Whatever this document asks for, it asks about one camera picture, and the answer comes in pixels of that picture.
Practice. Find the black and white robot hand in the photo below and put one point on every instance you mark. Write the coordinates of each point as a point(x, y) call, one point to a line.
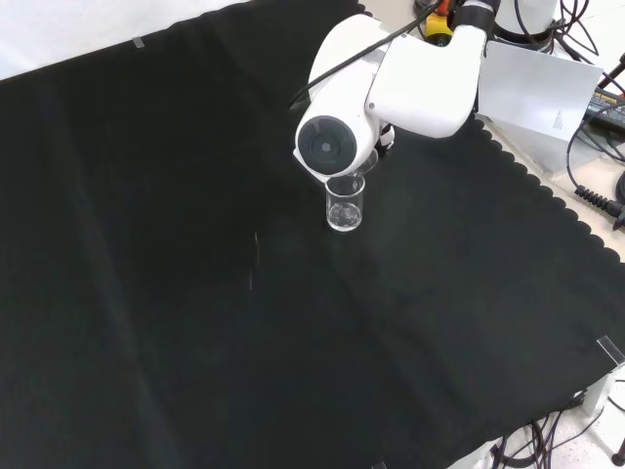
point(386, 139)

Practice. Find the clear glass beaker with spout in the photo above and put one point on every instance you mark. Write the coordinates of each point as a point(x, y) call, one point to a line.
point(368, 164)

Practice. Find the clear glass beaker with graduations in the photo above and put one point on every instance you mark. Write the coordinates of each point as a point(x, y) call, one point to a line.
point(345, 220)

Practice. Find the yellow stop button box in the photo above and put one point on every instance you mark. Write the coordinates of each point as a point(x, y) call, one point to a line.
point(437, 27)

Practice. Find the pale board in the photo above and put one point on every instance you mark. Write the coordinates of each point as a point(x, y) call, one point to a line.
point(537, 88)

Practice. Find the grey box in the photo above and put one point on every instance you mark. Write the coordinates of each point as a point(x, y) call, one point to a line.
point(547, 151)

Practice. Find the black power adapter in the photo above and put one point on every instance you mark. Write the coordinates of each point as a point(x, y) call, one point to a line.
point(605, 105)

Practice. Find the black tripod leg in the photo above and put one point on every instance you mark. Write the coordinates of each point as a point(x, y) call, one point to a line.
point(616, 68)

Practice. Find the black scalloped bench cloth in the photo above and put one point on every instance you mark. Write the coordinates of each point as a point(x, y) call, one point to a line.
point(195, 293)

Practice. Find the small grey tape strip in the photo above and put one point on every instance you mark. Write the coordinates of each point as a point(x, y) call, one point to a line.
point(139, 43)

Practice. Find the clear tape strip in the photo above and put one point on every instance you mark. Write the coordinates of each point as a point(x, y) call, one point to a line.
point(611, 351)

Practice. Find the tripod foot with red tip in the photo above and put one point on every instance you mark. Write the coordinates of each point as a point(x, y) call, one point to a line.
point(618, 456)

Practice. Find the white table bracket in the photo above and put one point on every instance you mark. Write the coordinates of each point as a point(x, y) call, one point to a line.
point(598, 396)

